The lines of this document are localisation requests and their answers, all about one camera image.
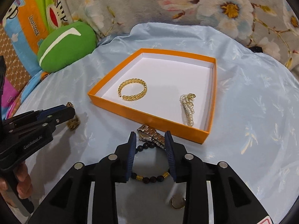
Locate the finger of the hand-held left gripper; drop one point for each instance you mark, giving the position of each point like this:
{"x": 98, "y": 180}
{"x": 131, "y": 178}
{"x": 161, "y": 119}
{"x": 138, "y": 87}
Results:
{"x": 65, "y": 116}
{"x": 52, "y": 112}

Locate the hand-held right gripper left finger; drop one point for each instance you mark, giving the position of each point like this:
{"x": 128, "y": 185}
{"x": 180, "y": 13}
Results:
{"x": 130, "y": 158}

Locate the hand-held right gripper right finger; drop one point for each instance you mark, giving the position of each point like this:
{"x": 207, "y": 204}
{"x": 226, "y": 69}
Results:
{"x": 171, "y": 161}

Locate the orange shallow box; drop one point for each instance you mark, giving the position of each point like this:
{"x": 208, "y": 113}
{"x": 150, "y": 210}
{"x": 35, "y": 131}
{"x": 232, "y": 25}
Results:
{"x": 172, "y": 74}

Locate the person's left hand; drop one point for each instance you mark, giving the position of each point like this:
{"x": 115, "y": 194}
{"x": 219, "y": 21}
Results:
{"x": 23, "y": 182}

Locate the silver metal wristwatch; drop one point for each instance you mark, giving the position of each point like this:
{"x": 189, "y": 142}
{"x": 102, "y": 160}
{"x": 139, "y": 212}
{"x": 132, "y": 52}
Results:
{"x": 148, "y": 134}

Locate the brown patterned cloth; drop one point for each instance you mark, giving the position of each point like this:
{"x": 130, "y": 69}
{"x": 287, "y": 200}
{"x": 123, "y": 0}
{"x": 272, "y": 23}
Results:
{"x": 14, "y": 60}

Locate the green pillow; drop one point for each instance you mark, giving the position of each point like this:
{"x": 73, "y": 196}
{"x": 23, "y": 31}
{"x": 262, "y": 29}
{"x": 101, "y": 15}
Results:
{"x": 67, "y": 49}

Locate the gold woven bangle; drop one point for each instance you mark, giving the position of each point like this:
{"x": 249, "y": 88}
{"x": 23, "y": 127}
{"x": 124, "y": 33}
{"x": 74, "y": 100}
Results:
{"x": 133, "y": 89}

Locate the light blue cloth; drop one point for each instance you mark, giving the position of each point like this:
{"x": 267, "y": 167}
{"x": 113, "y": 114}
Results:
{"x": 245, "y": 112}

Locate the colourful printed blanket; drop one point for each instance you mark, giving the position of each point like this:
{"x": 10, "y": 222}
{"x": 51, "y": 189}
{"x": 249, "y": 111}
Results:
{"x": 28, "y": 23}

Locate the grey floral blanket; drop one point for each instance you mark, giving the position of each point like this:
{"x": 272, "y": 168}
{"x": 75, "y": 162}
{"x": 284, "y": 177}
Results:
{"x": 210, "y": 7}

